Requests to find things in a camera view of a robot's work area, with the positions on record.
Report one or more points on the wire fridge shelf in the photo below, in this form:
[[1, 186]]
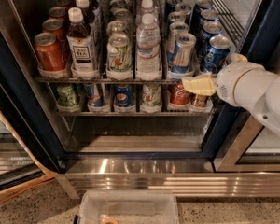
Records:
[[232, 17], [166, 108]]

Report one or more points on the orange soda can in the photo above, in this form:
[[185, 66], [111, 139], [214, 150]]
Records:
[[58, 13], [56, 27], [49, 51]]

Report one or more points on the lower shelf Pepsi can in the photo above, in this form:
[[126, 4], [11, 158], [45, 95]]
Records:
[[124, 95]]

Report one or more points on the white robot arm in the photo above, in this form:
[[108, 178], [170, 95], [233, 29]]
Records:
[[267, 109]]

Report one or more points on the clear plastic bin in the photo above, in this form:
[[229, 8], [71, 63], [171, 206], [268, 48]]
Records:
[[128, 207]]

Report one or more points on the lower shelf green can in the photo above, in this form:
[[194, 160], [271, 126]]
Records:
[[67, 95]]

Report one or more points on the red bull can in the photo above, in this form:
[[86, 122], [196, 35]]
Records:
[[184, 45], [175, 29]]

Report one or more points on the front orange soda can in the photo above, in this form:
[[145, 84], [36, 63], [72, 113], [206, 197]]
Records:
[[49, 51]]

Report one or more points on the open fridge glass door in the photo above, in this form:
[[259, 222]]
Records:
[[20, 166]]

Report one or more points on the front Red Bull can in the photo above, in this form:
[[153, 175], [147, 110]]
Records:
[[184, 45]]

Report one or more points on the top wire fridge shelf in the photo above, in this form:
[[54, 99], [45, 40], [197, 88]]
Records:
[[232, 17]]

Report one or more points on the lower wire fridge shelf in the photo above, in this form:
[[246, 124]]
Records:
[[166, 108]]

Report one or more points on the lower shelf 7up can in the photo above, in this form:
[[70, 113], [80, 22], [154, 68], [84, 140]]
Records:
[[151, 94]]

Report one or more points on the lower shelf gold can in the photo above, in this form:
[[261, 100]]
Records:
[[198, 100]]

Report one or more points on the front tea bottle white cap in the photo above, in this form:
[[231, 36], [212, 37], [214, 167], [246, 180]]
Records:
[[80, 41]]

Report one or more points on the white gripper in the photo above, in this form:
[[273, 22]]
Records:
[[230, 82]]

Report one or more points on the lower shelf blue slim can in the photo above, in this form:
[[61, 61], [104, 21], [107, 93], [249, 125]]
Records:
[[95, 94]]

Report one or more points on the front clear water bottle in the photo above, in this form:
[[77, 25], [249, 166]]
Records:
[[148, 40]]

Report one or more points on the lower shelf Coca-Cola can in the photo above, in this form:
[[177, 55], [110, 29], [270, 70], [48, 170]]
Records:
[[178, 95]]

